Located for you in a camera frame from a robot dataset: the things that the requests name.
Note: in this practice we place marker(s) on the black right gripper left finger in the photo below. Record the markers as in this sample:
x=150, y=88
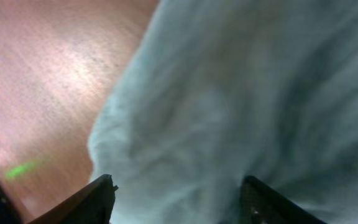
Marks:
x=91, y=205

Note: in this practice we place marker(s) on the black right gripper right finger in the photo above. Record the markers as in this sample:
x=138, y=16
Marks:
x=260, y=204

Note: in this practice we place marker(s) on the light blue t-shirt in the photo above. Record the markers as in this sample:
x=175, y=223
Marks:
x=219, y=90

